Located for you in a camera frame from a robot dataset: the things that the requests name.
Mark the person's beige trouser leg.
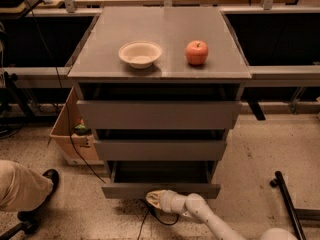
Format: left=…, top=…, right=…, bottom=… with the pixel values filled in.
left=0, top=160, right=41, bottom=212

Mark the grey top drawer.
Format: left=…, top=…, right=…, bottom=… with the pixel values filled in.
left=77, top=100, right=241, bottom=130

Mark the grey bottom drawer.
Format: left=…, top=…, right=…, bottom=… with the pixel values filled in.
left=102, top=161, right=221, bottom=199

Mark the grey drawer cabinet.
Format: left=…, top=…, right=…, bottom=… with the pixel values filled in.
left=67, top=6, right=253, bottom=178

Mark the green object in box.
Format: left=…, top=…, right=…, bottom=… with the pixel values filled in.
left=74, top=123, right=89, bottom=136

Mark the grey drawer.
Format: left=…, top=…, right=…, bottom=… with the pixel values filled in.
left=94, top=130, right=226, bottom=161
left=77, top=100, right=241, bottom=130
left=102, top=161, right=221, bottom=199

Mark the black shoe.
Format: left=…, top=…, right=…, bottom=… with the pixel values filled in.
left=17, top=169, right=59, bottom=221

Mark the cardboard box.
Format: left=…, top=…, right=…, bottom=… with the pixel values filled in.
left=50, top=89, right=101, bottom=165

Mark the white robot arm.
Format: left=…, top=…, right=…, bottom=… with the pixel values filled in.
left=146, top=190, right=246, bottom=240

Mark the black metal bar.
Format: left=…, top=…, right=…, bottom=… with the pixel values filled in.
left=270, top=171, right=306, bottom=240

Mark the red apple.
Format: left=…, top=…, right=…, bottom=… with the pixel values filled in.
left=185, top=40, right=209, bottom=66

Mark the black floor cable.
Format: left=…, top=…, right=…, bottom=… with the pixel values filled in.
left=14, top=0, right=180, bottom=240

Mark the grey middle drawer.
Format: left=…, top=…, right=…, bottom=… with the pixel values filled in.
left=94, top=130, right=226, bottom=161

